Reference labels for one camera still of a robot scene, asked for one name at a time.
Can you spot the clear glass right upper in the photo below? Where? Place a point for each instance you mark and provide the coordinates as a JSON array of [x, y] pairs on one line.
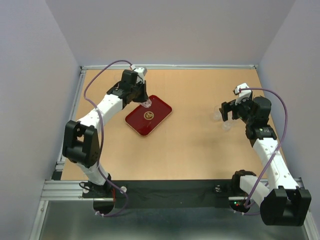
[[217, 116]]

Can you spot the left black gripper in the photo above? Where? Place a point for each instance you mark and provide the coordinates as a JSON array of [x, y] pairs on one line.
[[144, 96]]

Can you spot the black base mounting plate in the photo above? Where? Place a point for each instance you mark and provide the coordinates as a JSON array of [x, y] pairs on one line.
[[164, 194]]

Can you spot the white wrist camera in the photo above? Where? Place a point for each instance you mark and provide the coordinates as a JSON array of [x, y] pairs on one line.
[[140, 70], [242, 91]]

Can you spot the clear glass right lower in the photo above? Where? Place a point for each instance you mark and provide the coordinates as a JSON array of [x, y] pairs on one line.
[[227, 125]]

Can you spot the red rectangular serving tray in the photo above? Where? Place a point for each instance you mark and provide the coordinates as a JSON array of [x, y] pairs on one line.
[[143, 120]]

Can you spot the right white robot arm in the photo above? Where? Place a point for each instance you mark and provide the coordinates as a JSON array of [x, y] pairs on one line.
[[282, 202]]

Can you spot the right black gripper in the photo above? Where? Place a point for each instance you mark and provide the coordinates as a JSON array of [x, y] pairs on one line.
[[246, 101]]

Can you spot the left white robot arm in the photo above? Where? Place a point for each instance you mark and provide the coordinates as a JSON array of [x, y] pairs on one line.
[[83, 139]]

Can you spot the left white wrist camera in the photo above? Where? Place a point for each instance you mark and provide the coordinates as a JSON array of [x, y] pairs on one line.
[[140, 70]]

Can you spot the aluminium table frame rail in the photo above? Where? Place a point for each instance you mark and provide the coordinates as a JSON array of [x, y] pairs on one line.
[[172, 66]]

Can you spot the clear glass back left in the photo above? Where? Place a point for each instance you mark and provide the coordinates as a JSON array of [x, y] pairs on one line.
[[117, 77]]

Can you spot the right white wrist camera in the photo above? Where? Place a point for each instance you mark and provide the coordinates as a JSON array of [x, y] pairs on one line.
[[242, 91]]

